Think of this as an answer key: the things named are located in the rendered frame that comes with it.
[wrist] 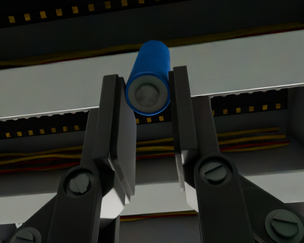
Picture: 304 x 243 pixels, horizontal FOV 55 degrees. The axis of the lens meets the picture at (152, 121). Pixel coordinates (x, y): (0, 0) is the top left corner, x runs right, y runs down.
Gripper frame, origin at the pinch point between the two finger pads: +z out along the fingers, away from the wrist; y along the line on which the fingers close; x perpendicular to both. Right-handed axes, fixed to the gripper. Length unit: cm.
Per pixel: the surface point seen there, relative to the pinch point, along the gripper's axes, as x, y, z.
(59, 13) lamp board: -8.4, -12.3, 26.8
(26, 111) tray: -10.0, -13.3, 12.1
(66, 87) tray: -8.4, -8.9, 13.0
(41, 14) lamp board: -8.3, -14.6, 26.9
